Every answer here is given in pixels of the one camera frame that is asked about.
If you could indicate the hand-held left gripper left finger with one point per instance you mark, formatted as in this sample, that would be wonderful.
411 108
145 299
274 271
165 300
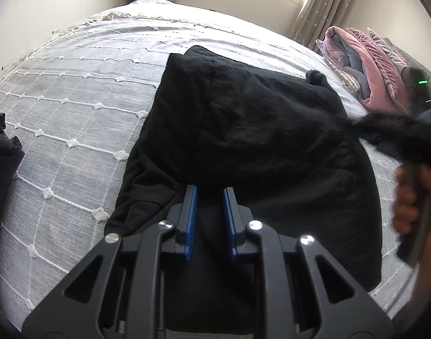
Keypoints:
190 219

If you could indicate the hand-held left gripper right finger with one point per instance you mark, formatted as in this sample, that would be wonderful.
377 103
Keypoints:
230 222

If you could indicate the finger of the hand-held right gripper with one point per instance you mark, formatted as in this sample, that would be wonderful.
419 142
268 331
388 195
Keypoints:
371 136

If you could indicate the black quilted jacket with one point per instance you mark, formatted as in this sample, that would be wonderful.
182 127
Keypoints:
254 123

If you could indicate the person's right hand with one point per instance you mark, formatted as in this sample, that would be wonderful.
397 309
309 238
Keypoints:
405 201

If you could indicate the pink and grey folded blanket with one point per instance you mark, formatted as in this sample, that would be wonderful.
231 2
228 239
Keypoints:
353 67

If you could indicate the pink pleated pillow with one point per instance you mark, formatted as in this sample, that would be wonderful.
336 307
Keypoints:
385 56

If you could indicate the grey tufted bedspread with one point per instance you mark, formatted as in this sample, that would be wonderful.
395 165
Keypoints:
77 95

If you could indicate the black garment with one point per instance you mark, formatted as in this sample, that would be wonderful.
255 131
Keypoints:
2 159

